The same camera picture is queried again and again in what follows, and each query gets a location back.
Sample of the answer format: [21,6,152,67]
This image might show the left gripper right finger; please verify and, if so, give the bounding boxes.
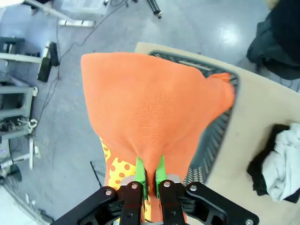
[154,156,260,225]

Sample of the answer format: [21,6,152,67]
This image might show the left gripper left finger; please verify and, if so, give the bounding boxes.
[50,156,148,225]

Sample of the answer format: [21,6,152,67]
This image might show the black shorts with button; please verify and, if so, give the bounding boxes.
[247,123,300,204]

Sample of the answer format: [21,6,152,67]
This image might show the orange top with yellow print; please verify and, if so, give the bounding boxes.
[80,52,237,225]

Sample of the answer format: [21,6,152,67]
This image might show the light grey top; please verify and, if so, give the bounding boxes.
[262,122,300,202]

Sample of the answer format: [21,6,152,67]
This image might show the grey plastic lattice basket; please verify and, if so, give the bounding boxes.
[147,50,241,187]

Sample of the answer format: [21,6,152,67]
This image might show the black floor block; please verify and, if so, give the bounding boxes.
[37,57,52,83]
[48,42,60,68]

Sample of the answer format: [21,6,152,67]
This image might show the person in black t-shirt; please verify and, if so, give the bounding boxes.
[247,0,300,80]

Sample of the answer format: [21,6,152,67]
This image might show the thin black floor cable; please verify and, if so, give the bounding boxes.
[37,0,132,132]

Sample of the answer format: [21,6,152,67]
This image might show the grey metal frame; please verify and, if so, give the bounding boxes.
[0,36,38,141]

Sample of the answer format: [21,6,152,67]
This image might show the black camera tripod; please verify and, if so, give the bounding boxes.
[145,0,163,19]

